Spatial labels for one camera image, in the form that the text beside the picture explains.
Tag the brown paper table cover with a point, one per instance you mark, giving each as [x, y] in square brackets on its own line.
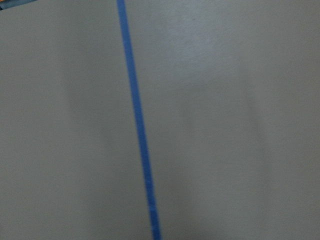
[230, 94]

